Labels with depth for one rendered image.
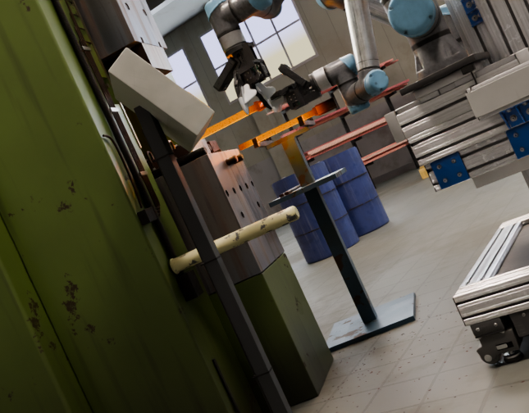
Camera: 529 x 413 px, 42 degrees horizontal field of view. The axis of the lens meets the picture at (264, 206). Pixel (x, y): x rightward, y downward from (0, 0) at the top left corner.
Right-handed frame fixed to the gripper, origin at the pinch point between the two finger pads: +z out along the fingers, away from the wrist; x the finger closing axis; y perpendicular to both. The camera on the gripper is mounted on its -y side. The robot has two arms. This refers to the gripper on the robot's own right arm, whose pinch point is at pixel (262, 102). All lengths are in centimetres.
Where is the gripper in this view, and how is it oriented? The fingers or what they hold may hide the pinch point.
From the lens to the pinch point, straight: 249.2
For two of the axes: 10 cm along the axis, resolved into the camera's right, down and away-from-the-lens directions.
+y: 4.2, 9.1, 0.2
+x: 2.3, -1.3, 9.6
